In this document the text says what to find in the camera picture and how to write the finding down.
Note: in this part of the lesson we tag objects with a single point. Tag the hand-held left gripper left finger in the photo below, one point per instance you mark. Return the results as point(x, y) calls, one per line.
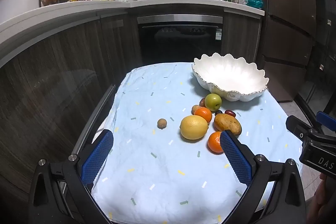
point(97, 158)

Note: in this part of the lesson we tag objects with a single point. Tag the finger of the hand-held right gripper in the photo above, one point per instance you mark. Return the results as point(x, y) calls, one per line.
point(326, 120)
point(298, 125)

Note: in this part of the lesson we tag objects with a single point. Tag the small brown longan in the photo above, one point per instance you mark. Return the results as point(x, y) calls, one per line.
point(195, 109)
point(162, 123)

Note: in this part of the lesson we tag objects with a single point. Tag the dark red jujube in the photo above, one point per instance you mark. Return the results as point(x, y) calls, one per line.
point(201, 102)

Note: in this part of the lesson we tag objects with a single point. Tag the orange mandarin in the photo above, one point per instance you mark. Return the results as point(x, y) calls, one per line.
point(204, 114)
point(214, 142)

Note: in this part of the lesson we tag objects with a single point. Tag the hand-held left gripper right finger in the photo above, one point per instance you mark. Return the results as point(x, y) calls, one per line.
point(235, 158)

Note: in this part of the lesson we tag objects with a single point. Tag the yellow lemon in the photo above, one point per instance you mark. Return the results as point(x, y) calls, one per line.
point(193, 127)

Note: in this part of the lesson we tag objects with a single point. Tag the white scalloped ceramic bowl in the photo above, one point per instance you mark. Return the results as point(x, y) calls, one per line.
point(231, 77)

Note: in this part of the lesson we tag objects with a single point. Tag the dark wood kitchen cabinet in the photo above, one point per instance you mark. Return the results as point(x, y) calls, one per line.
point(57, 69)

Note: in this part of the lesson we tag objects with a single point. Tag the person's right hand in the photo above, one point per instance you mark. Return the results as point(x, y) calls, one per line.
point(328, 192)

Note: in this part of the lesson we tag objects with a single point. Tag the speckled yellow-brown fruit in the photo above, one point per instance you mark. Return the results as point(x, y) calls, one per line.
point(227, 123)

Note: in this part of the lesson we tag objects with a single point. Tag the green apple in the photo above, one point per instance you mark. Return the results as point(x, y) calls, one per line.
point(213, 101)

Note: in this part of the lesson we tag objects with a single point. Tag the built-in black oven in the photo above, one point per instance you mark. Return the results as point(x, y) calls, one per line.
point(179, 40)

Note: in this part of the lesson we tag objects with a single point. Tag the light blue patterned tablecloth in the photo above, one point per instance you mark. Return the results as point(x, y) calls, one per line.
point(157, 166)

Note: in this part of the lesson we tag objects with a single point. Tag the dark refrigerator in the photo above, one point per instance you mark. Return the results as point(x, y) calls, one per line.
point(283, 29)

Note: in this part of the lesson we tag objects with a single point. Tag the small dark plum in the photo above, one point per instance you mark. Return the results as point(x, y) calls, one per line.
point(218, 112)

